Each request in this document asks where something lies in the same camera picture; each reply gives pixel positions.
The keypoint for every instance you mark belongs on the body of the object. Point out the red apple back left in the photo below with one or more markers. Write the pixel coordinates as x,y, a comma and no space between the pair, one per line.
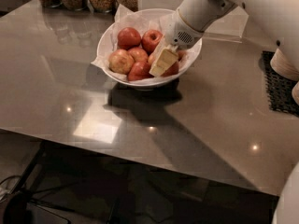
128,37

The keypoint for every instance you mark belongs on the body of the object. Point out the black rubber mat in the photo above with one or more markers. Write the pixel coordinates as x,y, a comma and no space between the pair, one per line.
278,88

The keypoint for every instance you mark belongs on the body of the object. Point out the white paper bowl liner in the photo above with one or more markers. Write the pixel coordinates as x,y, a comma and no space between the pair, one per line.
154,18

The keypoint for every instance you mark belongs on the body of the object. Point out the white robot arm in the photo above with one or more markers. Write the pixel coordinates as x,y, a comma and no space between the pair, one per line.
278,18

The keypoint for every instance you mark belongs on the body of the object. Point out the large red apple front right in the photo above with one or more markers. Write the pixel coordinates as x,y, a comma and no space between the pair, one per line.
173,70

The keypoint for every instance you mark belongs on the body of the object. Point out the white bowl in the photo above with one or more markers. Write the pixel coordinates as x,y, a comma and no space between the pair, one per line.
125,51

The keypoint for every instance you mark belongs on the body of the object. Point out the red apple back middle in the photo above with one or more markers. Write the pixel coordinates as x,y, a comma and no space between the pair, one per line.
150,40

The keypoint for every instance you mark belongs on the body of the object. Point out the clear acrylic sign holder right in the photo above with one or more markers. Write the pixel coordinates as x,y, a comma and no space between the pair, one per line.
231,27

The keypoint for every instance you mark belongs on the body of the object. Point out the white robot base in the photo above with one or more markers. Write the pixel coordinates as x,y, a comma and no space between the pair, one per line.
287,211

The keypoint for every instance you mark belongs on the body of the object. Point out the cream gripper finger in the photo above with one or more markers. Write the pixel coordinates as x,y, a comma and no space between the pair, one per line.
167,57
158,49

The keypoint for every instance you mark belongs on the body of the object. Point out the red apple front middle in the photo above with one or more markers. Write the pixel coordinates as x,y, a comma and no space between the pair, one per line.
139,71

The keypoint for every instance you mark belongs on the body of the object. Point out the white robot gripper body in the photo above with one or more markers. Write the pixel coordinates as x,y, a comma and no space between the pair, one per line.
179,32

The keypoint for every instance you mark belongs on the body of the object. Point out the yellow-red apple back right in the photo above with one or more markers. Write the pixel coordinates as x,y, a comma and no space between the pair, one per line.
180,54

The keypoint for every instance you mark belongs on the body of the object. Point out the small red apple centre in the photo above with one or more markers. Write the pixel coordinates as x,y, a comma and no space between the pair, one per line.
138,54

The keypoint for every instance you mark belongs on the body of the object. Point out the small orange apple centre right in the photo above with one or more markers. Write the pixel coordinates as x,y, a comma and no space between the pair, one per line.
151,59

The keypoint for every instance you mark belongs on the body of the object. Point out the dark round object on floor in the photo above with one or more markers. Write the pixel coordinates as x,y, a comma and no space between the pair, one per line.
13,208

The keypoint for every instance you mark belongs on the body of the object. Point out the stack of paper cups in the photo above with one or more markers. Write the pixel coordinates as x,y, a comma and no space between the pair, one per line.
295,93
281,65

